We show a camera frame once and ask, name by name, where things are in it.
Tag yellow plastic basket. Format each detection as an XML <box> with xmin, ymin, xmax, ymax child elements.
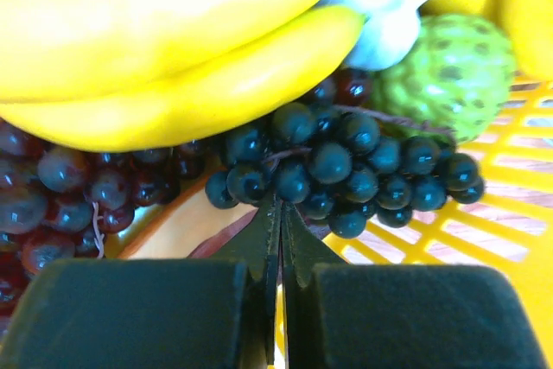
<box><xmin>271</xmin><ymin>70</ymin><xmax>553</xmax><ymax>369</ymax></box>

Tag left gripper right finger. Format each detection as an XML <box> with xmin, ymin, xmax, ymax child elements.
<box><xmin>281</xmin><ymin>203</ymin><xmax>547</xmax><ymax>368</ymax></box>

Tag dark grape bunch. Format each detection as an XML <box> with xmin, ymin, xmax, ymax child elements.
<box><xmin>1</xmin><ymin>68</ymin><xmax>373</xmax><ymax>317</ymax></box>

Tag yellow banana bunch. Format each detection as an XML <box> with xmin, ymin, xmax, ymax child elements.
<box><xmin>1</xmin><ymin>0</ymin><xmax>364</xmax><ymax>151</ymax></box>

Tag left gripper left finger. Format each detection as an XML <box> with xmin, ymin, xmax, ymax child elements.
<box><xmin>1</xmin><ymin>196</ymin><xmax>281</xmax><ymax>368</ymax></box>

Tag orange mango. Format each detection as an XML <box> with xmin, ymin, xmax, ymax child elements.
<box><xmin>105</xmin><ymin>180</ymin><xmax>257</xmax><ymax>259</ymax></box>

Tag green custard apple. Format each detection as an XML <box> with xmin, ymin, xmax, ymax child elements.
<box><xmin>367</xmin><ymin>14</ymin><xmax>517</xmax><ymax>143</ymax></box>

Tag black grape bunch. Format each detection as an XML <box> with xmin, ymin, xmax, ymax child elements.
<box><xmin>205</xmin><ymin>101</ymin><xmax>485</xmax><ymax>239</ymax></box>

